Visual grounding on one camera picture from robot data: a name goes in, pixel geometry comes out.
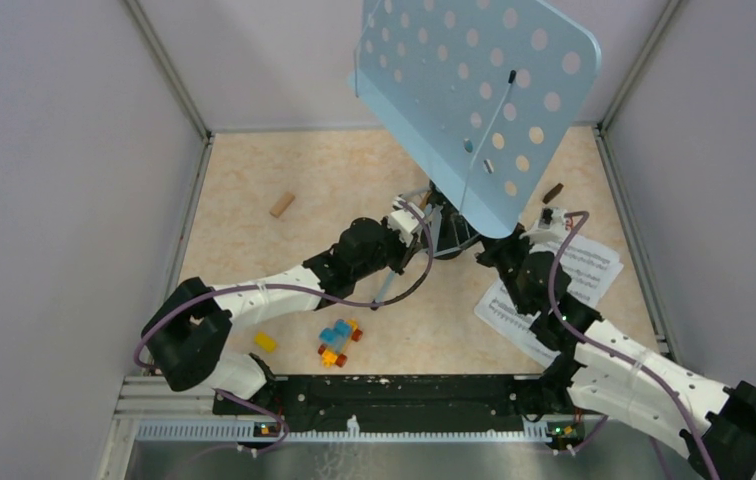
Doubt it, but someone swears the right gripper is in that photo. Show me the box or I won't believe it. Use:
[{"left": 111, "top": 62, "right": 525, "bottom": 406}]
[{"left": 452, "top": 211, "right": 540, "bottom": 315}]

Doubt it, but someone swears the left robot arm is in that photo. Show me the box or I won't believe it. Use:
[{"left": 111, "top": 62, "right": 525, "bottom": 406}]
[{"left": 134, "top": 211, "right": 434, "bottom": 414}]

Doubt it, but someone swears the yellow toy brick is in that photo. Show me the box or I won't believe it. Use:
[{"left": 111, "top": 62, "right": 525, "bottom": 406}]
[{"left": 253, "top": 332, "right": 278, "bottom": 353}]

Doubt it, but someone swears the toy block car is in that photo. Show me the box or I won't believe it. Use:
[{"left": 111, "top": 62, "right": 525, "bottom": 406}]
[{"left": 318, "top": 319, "right": 363, "bottom": 368}]

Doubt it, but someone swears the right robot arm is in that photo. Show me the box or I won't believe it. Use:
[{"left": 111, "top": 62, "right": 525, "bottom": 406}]
[{"left": 476, "top": 230, "right": 756, "bottom": 479}]

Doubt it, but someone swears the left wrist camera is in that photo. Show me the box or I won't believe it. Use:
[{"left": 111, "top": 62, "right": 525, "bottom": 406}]
[{"left": 386, "top": 197, "right": 425, "bottom": 247}]

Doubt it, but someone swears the sheet music page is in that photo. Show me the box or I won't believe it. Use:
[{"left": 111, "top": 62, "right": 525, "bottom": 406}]
[
  {"left": 474, "top": 280, "right": 558, "bottom": 368},
  {"left": 560, "top": 235, "right": 624, "bottom": 307}
]

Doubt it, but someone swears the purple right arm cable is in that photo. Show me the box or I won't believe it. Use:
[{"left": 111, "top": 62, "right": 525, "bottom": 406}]
[{"left": 546, "top": 210, "right": 724, "bottom": 480}]

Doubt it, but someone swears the blue music stand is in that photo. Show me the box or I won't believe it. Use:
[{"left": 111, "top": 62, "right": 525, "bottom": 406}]
[{"left": 349, "top": 1, "right": 601, "bottom": 239}]

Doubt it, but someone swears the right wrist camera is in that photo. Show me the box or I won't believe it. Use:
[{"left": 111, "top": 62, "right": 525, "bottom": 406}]
[{"left": 520, "top": 207, "right": 575, "bottom": 253}]

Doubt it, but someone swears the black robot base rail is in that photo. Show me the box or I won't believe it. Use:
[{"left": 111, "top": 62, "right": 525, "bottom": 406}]
[{"left": 249, "top": 374, "right": 589, "bottom": 433}]

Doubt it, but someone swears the dark brown wooden block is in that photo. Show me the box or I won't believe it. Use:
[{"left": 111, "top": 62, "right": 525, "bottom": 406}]
[{"left": 542, "top": 183, "right": 564, "bottom": 204}]

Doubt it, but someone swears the black microphone stand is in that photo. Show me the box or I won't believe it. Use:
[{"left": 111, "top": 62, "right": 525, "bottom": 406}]
[{"left": 435, "top": 223, "right": 478, "bottom": 260}]

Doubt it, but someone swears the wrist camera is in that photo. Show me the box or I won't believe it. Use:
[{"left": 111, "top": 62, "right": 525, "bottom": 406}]
[
  {"left": 386, "top": 197, "right": 425, "bottom": 247},
  {"left": 520, "top": 207, "right": 575, "bottom": 253}
]

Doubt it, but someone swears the light wooden block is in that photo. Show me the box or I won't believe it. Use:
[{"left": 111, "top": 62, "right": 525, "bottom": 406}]
[{"left": 269, "top": 192, "right": 296, "bottom": 218}]

